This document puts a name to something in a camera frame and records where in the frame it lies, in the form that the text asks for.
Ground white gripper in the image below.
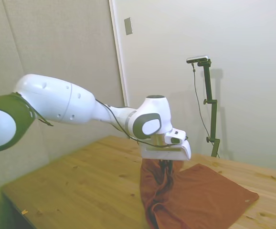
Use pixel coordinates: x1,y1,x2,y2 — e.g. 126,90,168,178
141,140,192,173

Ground rust red shorts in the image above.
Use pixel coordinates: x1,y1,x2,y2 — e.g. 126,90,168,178
139,159,260,229

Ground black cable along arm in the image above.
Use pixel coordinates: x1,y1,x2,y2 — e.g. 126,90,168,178
94,98,189,146

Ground black articulated camera stand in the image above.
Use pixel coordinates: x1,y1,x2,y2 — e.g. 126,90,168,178
197,59,221,158

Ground grey bar camera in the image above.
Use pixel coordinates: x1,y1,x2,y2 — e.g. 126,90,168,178
186,55,211,64

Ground white door frame trim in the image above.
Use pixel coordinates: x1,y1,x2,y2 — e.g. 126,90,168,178
108,0,129,107

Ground grey wall switch plate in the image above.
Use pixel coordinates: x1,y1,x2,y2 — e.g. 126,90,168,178
124,17,133,36

